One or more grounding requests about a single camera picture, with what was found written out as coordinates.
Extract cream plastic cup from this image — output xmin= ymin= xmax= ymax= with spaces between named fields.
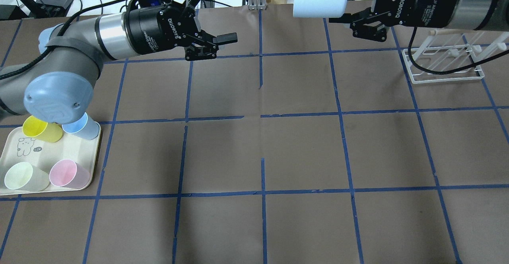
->
xmin=4 ymin=161 xmax=50 ymax=192

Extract pink plastic cup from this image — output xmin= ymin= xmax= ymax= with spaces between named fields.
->
xmin=49 ymin=159 xmax=91 ymax=189

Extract black gripper near rack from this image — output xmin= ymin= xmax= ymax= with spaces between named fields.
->
xmin=332 ymin=0 xmax=458 ymax=42

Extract white wire cup rack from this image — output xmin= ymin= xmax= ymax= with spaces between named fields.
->
xmin=402 ymin=29 xmax=509 ymax=84

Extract black power adapter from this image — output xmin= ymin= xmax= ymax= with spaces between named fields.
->
xmin=36 ymin=0 xmax=74 ymax=17

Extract black gripper near tray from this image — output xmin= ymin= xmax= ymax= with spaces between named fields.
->
xmin=126 ymin=0 xmax=238 ymax=61

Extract yellow plastic cup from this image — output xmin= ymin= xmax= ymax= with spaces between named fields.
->
xmin=22 ymin=116 xmax=64 ymax=143

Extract grey robot arm near tray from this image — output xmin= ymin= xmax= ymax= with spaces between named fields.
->
xmin=0 ymin=0 xmax=238 ymax=124

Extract cream plastic tray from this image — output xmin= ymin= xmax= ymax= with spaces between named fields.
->
xmin=0 ymin=127 xmax=102 ymax=197

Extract grey robot arm near rack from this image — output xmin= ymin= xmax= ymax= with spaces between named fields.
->
xmin=328 ymin=0 xmax=508 ymax=42

